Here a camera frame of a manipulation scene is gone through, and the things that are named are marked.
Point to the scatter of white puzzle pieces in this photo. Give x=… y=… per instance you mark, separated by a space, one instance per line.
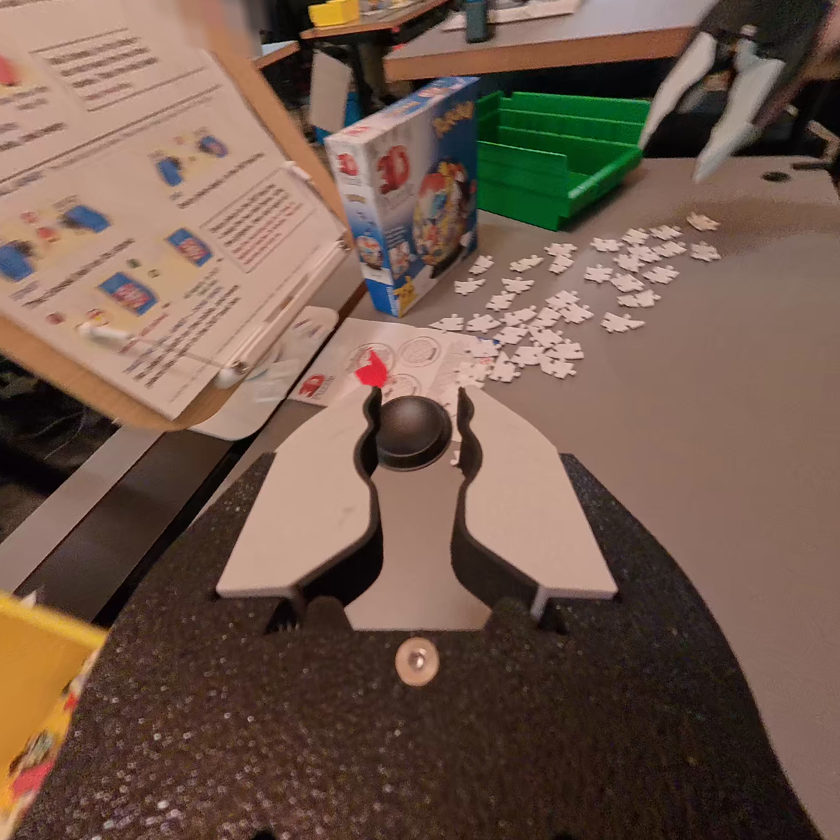
x=561 y=302

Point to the teal bottle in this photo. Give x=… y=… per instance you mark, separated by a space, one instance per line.
x=476 y=19

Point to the black round stand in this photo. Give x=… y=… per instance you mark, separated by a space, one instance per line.
x=413 y=426

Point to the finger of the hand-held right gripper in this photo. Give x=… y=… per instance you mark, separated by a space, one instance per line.
x=738 y=118
x=676 y=85

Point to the blue puzzle box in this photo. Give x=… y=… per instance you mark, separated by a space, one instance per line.
x=407 y=197

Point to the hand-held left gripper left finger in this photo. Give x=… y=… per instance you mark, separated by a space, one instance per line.
x=308 y=518

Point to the printed instruction sheet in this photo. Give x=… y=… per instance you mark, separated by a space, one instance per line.
x=131 y=197

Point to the white folded leaflet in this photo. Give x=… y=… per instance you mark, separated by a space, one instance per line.
x=420 y=354

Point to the yellow plastic bin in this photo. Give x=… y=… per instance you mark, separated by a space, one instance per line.
x=39 y=656

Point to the white rounded board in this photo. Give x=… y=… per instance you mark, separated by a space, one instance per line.
x=262 y=407

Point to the heap of printed puzzle pieces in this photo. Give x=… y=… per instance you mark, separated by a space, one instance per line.
x=29 y=754

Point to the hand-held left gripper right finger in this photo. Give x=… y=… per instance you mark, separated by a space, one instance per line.
x=525 y=518

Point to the task instruction sheet on clipboard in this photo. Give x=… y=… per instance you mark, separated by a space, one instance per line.
x=85 y=394

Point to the green plastic bin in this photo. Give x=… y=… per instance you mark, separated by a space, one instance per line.
x=558 y=177

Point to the red plastic clip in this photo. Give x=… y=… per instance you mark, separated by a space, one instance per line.
x=371 y=371

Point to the small yellow box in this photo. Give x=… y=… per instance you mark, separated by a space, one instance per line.
x=334 y=12

